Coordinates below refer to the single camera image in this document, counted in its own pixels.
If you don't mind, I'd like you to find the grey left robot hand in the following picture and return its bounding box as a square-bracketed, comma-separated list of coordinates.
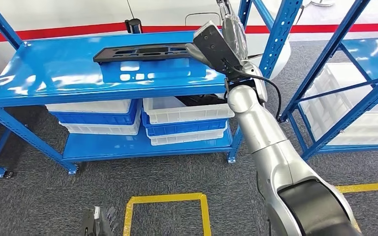
[80, 206, 118, 236]

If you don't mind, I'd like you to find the black plastic plate frame part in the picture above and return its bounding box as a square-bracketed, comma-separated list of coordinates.
[93, 43, 193, 63]

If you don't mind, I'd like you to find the black plastic trim part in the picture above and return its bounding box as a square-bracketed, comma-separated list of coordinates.
[176, 93, 228, 107]

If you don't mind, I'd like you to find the yellow floor tape outline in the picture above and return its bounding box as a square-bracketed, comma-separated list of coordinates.
[123, 193, 213, 236]
[335, 181, 378, 233]

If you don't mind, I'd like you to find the red barrier belt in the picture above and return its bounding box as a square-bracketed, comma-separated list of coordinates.
[0, 22, 126, 44]
[141, 23, 378, 35]

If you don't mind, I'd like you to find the white car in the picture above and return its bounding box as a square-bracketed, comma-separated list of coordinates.
[0, 0, 292, 86]

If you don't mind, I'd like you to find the large white plastic crate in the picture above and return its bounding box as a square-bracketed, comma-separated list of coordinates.
[300, 62, 378, 146]

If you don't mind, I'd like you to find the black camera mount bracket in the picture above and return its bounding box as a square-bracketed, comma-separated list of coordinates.
[193, 25, 246, 82]

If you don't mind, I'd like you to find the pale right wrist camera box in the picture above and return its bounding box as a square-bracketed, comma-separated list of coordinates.
[193, 20, 217, 36]

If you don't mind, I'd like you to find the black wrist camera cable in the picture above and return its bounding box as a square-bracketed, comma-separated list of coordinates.
[223, 59, 283, 121]

